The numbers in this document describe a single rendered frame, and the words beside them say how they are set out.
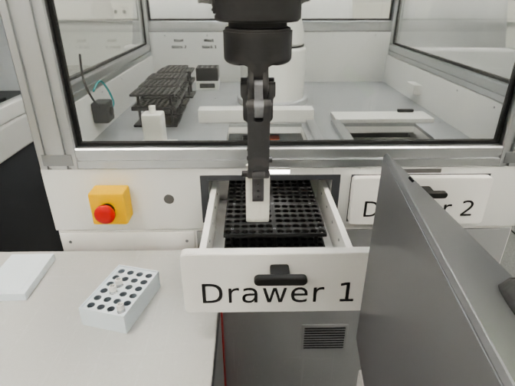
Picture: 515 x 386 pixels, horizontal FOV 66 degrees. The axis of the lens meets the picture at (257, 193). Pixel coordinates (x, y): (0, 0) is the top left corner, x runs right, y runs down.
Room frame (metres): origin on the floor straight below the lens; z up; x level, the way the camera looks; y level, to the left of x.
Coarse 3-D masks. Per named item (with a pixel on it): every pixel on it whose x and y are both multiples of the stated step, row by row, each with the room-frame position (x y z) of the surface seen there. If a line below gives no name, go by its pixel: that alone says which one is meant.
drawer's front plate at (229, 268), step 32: (192, 256) 0.48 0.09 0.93; (224, 256) 0.48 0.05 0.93; (256, 256) 0.48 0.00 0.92; (288, 256) 0.48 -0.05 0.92; (320, 256) 0.48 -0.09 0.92; (352, 256) 0.48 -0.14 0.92; (192, 288) 0.48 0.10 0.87; (224, 288) 0.48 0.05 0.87; (256, 288) 0.48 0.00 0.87; (288, 288) 0.48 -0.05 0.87; (352, 288) 0.48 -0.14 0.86
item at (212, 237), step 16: (224, 192) 0.83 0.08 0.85; (320, 192) 0.79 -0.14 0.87; (208, 208) 0.68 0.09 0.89; (224, 208) 0.78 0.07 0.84; (320, 208) 0.78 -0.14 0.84; (336, 208) 0.68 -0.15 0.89; (208, 224) 0.62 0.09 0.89; (224, 224) 0.71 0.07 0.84; (336, 224) 0.62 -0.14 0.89; (208, 240) 0.58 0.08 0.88; (224, 240) 0.65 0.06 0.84; (336, 240) 0.61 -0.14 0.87
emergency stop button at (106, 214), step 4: (96, 208) 0.69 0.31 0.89; (100, 208) 0.68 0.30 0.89; (104, 208) 0.68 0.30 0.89; (108, 208) 0.68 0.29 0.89; (112, 208) 0.69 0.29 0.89; (96, 212) 0.68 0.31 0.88; (100, 212) 0.68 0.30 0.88; (104, 212) 0.68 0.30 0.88; (108, 212) 0.68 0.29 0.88; (112, 212) 0.68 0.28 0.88; (96, 216) 0.68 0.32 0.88; (100, 216) 0.68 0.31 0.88; (104, 216) 0.68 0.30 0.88; (108, 216) 0.68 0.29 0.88; (112, 216) 0.68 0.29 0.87; (100, 220) 0.68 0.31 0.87; (104, 220) 0.68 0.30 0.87; (108, 220) 0.68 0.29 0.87; (112, 220) 0.68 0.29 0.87
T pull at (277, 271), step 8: (272, 264) 0.48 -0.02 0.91; (280, 264) 0.48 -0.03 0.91; (272, 272) 0.46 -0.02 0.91; (280, 272) 0.46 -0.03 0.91; (288, 272) 0.46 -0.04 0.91; (256, 280) 0.44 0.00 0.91; (264, 280) 0.44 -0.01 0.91; (272, 280) 0.44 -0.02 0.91; (280, 280) 0.44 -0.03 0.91; (288, 280) 0.44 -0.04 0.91; (296, 280) 0.44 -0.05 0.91; (304, 280) 0.44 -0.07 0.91
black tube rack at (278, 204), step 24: (240, 192) 0.74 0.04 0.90; (288, 192) 0.74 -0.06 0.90; (312, 192) 0.74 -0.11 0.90; (240, 216) 0.64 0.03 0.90; (288, 216) 0.64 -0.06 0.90; (312, 216) 0.64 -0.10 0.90; (240, 240) 0.60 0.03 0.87; (264, 240) 0.60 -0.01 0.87; (288, 240) 0.61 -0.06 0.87; (312, 240) 0.61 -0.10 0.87
